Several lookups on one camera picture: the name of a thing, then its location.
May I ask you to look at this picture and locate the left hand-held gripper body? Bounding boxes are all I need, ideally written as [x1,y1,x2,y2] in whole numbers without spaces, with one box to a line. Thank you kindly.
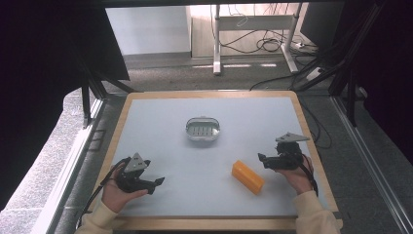
[115,152,154,194]

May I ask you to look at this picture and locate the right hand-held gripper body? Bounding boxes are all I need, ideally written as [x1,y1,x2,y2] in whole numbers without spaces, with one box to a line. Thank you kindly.
[274,132,311,171]

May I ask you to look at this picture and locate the person's left hand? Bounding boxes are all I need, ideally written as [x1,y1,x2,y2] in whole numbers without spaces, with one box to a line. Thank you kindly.
[101,163,149,215]

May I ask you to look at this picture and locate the person's right hand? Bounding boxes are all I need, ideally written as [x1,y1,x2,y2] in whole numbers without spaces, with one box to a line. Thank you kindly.
[276,154,317,196]

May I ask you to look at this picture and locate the orange soap bar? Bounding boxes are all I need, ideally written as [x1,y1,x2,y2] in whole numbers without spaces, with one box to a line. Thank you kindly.
[231,159,266,196]

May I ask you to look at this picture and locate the metal soap dish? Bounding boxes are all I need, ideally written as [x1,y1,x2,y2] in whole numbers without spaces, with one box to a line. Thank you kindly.
[185,115,221,142]

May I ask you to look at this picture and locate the white power strip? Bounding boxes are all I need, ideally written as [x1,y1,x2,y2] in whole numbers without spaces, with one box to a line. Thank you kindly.
[305,66,323,82]

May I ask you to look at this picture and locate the black metal stand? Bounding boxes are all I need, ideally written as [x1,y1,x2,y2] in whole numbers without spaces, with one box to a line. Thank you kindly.
[293,1,386,128]
[66,28,137,130]

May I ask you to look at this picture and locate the black curtain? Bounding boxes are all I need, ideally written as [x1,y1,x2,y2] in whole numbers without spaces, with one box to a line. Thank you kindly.
[300,0,413,165]
[0,0,131,213]

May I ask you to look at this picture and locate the white partition panel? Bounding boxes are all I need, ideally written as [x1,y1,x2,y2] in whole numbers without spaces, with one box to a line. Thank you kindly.
[105,6,192,57]

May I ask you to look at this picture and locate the right hand-held gripper black cable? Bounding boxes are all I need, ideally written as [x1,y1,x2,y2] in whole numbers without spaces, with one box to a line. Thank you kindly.
[300,153,319,197]

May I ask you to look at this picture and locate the hand-held gripper black cable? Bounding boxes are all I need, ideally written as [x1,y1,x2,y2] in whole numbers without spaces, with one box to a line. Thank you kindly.
[300,153,319,197]
[75,157,131,229]

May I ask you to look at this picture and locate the left hand-held gripper black cable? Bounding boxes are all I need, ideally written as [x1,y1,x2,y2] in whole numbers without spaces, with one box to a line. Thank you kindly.
[75,157,131,229]

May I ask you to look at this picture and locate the aluminium rail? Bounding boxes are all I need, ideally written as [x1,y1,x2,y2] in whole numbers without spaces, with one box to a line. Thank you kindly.
[330,96,413,234]
[30,97,105,234]

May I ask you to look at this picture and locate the black floor cables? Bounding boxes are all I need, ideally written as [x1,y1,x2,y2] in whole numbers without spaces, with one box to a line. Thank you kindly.
[219,3,332,150]

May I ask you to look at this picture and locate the white desk frame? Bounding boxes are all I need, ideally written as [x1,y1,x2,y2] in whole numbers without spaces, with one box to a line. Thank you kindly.
[211,3,305,76]

